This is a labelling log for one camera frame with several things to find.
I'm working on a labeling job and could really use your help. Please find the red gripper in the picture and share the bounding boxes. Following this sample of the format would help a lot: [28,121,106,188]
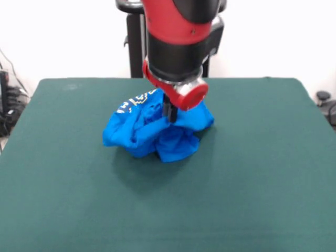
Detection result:
[142,59,209,123]

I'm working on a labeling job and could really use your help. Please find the blue printed shirt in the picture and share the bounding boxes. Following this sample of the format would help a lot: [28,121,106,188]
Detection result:
[102,88,215,163]

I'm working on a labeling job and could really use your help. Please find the dark green table cloth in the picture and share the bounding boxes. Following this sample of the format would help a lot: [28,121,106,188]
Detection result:
[0,77,336,252]

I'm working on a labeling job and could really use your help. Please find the black office chair base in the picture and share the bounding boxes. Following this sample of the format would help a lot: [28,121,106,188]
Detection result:
[316,90,336,132]

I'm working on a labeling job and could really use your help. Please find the black box device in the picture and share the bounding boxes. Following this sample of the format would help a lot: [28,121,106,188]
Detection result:
[0,70,10,114]

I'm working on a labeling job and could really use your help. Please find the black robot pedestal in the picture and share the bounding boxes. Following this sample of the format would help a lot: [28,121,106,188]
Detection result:
[115,0,227,78]

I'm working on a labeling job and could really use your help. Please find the black cable tangle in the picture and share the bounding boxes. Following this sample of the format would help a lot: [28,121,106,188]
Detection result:
[0,48,31,138]

